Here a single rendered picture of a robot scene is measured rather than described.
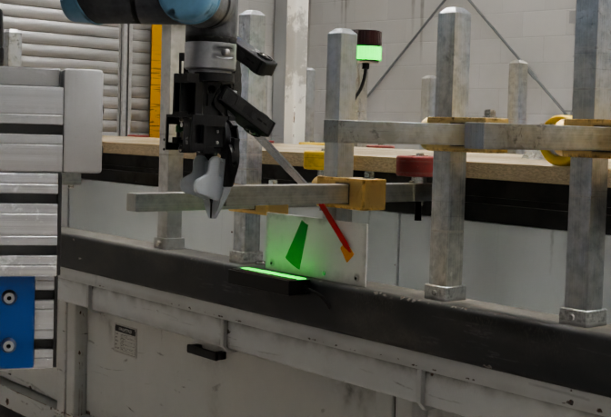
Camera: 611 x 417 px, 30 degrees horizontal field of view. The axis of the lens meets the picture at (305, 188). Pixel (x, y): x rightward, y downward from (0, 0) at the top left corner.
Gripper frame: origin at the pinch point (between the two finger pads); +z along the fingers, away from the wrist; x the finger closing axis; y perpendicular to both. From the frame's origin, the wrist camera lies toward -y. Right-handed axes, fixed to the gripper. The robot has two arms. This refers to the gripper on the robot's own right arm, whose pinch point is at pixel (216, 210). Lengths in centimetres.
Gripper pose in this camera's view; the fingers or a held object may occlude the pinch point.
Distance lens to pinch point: 168.8
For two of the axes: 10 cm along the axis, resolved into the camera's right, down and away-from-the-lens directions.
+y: -7.7, 0.0, -6.4
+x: 6.3, 0.6, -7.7
